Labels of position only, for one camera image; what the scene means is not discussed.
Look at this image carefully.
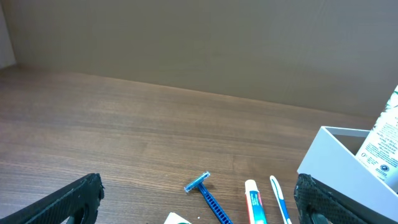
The green white soap packet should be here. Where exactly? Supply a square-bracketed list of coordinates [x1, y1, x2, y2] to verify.
[164, 212, 191, 224]

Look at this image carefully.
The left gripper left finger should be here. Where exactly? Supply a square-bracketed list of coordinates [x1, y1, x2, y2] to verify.
[1, 173, 104, 224]

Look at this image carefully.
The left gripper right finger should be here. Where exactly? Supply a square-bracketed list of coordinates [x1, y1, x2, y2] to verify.
[294, 174, 389, 224]

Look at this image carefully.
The blue disposable razor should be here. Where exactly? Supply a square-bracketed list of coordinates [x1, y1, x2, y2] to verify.
[184, 171, 233, 224]

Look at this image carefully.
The blue white toothbrush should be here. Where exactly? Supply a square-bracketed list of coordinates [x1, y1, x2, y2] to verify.
[269, 175, 292, 224]

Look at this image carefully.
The white green-leaf lotion tube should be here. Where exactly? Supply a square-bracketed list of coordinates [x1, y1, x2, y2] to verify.
[356, 90, 397, 192]

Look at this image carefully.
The teal white toothpaste tube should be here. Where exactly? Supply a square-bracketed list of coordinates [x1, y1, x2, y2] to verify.
[245, 179, 267, 224]

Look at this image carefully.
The white open cardboard box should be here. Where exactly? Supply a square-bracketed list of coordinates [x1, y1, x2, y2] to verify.
[297, 126, 397, 223]

